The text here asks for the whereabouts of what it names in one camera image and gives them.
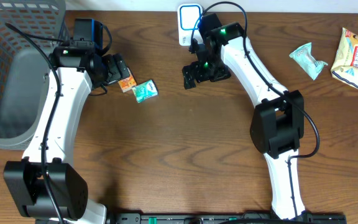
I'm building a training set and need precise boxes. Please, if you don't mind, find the small orange tissue pack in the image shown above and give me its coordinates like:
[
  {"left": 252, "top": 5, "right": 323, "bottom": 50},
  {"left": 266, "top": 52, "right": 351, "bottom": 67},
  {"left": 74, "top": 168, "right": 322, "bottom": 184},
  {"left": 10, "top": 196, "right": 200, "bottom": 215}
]
[{"left": 118, "top": 69, "right": 137, "bottom": 93}]

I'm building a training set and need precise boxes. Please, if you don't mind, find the small teal tissue pack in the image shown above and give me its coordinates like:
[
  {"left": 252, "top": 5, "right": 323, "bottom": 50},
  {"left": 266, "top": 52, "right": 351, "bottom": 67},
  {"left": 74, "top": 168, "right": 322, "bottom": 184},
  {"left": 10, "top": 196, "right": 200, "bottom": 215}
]
[{"left": 132, "top": 80, "right": 158, "bottom": 103}]

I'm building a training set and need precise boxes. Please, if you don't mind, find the teal snack packet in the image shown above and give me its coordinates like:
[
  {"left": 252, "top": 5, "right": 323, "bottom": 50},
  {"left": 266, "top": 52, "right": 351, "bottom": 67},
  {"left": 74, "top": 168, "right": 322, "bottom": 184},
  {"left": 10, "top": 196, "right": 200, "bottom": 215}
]
[{"left": 289, "top": 42, "right": 328, "bottom": 80}]

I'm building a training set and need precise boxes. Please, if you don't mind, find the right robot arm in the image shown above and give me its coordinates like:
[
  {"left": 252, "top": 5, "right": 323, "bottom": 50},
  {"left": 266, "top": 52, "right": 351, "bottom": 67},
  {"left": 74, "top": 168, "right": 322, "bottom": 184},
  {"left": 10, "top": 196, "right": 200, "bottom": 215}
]
[{"left": 182, "top": 22, "right": 305, "bottom": 220}]

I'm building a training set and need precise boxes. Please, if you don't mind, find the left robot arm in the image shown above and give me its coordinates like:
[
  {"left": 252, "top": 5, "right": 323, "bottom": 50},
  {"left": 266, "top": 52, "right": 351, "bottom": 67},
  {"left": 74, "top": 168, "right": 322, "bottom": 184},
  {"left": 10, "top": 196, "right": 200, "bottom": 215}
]
[{"left": 3, "top": 47, "right": 129, "bottom": 223}]

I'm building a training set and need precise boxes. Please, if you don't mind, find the white barcode scanner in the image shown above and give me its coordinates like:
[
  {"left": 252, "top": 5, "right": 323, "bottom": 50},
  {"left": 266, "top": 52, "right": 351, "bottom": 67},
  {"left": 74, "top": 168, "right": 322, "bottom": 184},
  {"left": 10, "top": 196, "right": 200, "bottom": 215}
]
[{"left": 177, "top": 3, "right": 203, "bottom": 47}]

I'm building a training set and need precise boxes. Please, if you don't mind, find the grey plastic mesh basket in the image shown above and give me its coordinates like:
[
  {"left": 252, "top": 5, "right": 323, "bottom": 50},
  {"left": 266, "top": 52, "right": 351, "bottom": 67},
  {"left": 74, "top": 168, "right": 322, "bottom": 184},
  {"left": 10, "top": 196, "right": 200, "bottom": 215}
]
[{"left": 0, "top": 0, "right": 70, "bottom": 151}]

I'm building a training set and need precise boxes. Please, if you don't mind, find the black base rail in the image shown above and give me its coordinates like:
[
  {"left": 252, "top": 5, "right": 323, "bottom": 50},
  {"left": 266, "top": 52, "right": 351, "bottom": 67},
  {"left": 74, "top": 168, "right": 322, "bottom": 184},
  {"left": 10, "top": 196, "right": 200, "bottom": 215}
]
[{"left": 105, "top": 212, "right": 347, "bottom": 224}]

